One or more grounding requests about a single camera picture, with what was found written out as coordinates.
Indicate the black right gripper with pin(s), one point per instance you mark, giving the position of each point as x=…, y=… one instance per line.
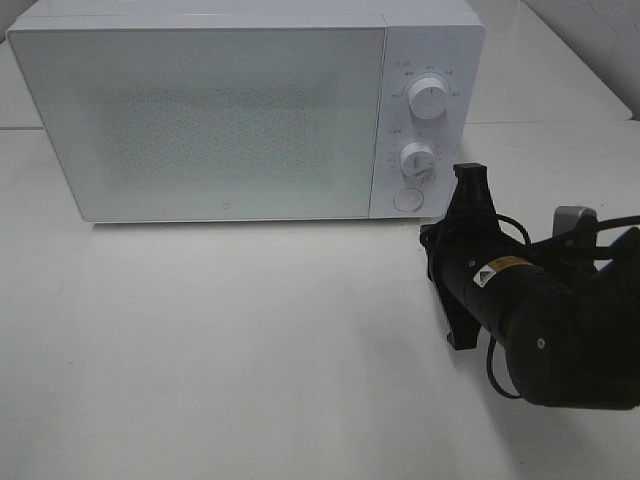
x=457, y=248

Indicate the round door release button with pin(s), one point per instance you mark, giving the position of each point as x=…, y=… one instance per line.
x=408, y=200

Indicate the white timer knob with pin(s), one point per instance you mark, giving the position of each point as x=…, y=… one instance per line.
x=417, y=159

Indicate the white microwave door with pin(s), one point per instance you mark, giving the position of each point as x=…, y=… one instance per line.
x=172, y=125

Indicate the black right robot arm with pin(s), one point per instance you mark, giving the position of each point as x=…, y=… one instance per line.
x=565, y=310

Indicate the white adjacent table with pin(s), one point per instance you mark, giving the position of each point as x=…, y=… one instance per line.
x=527, y=74

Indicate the upper white power knob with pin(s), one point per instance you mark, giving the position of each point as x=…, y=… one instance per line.
x=428, y=97

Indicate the white microwave oven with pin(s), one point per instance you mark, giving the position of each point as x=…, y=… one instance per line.
x=420, y=38

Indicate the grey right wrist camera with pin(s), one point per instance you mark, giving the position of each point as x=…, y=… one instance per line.
x=570, y=218

